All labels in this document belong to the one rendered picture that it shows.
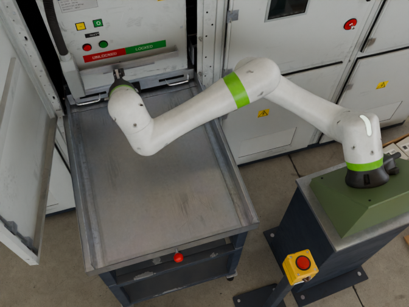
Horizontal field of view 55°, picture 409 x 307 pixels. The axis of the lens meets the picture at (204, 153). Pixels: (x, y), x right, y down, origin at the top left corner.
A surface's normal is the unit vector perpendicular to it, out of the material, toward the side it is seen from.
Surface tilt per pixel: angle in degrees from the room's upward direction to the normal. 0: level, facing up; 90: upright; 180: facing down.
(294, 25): 90
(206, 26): 90
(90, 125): 0
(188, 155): 0
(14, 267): 0
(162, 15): 90
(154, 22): 90
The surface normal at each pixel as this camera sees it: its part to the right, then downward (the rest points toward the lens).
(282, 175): 0.02, -0.53
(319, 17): 0.29, 0.81
